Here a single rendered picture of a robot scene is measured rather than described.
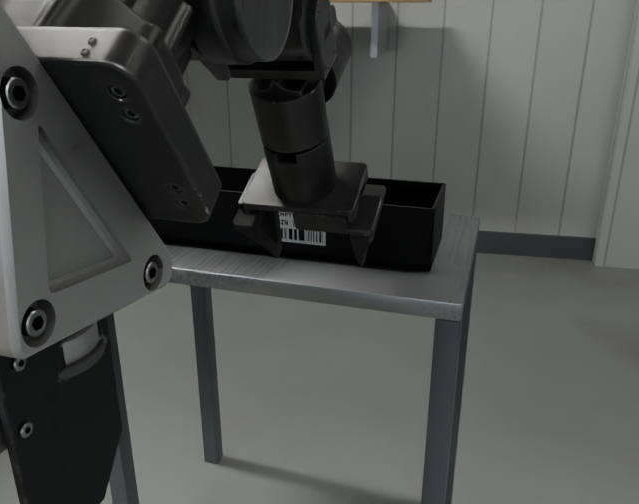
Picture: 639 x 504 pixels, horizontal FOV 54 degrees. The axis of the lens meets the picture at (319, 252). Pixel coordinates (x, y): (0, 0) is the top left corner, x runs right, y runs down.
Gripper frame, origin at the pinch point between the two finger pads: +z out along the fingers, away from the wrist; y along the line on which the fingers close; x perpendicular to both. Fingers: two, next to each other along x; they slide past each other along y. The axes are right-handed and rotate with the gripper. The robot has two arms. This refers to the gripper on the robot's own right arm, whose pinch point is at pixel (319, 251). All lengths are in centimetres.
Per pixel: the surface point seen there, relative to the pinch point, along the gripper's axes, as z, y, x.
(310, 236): 33.5, 15.0, -32.8
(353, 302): 33.9, 4.2, -19.7
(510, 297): 184, -26, -146
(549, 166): 167, -39, -218
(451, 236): 46, -8, -48
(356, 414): 137, 21, -53
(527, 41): 113, -22, -243
